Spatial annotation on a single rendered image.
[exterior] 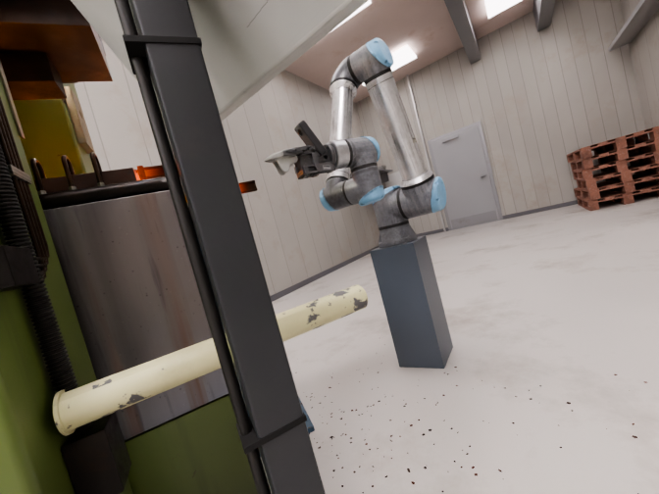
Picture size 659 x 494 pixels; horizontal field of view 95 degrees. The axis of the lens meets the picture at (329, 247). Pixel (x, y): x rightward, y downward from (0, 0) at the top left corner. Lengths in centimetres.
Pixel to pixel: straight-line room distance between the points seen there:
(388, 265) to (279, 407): 123
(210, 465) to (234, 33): 75
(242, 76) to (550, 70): 757
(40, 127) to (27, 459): 91
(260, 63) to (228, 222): 17
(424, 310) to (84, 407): 126
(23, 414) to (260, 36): 45
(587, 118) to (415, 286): 656
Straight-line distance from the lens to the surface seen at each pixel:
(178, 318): 70
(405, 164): 137
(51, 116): 121
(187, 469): 80
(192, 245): 27
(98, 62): 99
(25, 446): 47
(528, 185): 756
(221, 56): 38
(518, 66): 787
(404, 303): 150
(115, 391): 49
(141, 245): 70
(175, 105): 28
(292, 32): 33
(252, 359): 27
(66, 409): 50
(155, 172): 88
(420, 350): 157
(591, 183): 611
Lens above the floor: 75
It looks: 3 degrees down
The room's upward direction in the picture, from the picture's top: 15 degrees counter-clockwise
